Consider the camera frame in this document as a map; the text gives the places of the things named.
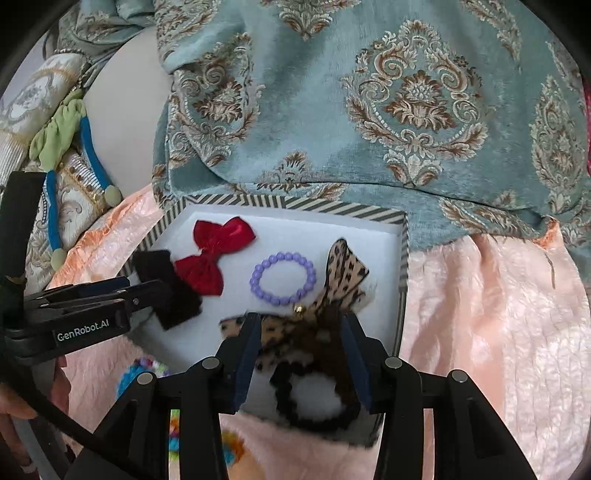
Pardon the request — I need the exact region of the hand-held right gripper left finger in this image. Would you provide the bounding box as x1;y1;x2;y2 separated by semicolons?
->
69;313;264;480

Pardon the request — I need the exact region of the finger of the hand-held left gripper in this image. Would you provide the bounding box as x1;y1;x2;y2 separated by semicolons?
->
23;276;132;303
25;279;175;319

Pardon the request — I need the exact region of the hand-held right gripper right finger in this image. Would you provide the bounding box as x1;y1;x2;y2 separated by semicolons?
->
339;311;539;480

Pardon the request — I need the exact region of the black velvet bow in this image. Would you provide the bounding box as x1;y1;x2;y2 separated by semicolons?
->
131;249;204;330

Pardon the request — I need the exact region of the red velvet bow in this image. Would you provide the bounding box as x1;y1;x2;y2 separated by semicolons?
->
174;217;257;296

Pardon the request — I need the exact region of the black ruffled hair tie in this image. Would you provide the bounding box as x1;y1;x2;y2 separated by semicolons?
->
270;355;363;432

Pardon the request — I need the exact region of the purple bead bracelet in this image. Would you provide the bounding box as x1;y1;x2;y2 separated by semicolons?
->
250;251;317;308

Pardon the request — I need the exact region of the leopard print bow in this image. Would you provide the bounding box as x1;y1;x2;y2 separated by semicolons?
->
219;237;372;374

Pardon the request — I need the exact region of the striped gift box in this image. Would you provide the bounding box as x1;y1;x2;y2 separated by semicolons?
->
122;193;411;448

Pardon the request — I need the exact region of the person's left hand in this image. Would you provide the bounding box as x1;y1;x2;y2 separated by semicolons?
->
0;385;40;421

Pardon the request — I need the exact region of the orange and blue hair accessory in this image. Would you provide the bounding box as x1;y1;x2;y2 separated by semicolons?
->
222;429;245;467

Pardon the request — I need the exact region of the pink quilted blanket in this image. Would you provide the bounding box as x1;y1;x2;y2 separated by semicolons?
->
46;185;591;480

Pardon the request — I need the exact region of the green and blue hair band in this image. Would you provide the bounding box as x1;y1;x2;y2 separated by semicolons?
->
28;90;123;273

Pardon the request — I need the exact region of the teal damask fabric cover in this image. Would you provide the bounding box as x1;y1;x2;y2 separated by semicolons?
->
152;0;591;250

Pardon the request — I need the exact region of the black cable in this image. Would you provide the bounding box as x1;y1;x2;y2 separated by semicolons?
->
0;364;144;480

